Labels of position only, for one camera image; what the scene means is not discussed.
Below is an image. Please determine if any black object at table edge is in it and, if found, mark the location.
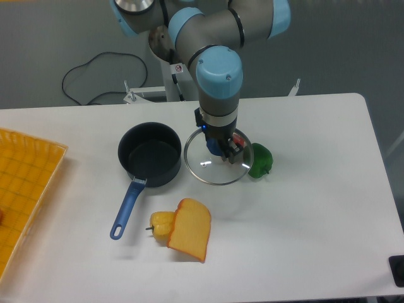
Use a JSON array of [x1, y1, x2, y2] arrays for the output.
[[388, 255, 404, 288]]

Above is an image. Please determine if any dark pot with blue handle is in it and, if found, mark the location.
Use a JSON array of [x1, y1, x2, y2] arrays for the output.
[[110, 122, 182, 240]]

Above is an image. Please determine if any yellow plastic basket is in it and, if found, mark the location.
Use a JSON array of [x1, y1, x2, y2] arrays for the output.
[[1, 128, 68, 277]]

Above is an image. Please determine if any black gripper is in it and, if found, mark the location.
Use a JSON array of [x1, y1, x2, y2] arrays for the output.
[[194, 107, 244, 164]]

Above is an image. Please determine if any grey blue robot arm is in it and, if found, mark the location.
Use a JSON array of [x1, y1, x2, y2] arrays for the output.
[[110, 1, 291, 164]]

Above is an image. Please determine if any red toy bell pepper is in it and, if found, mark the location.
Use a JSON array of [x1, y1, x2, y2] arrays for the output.
[[233, 133, 245, 148]]

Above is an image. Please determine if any glass lid with blue knob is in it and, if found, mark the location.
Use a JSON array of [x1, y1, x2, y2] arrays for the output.
[[184, 128, 253, 186]]

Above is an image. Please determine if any toy bread slice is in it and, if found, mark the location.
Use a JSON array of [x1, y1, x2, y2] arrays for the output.
[[167, 198, 211, 263]]

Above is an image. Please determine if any yellow toy bell pepper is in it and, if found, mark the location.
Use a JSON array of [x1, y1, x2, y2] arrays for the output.
[[146, 211, 175, 242]]

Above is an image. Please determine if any green toy bell pepper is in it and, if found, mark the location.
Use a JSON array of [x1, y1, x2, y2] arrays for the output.
[[249, 143, 273, 179]]

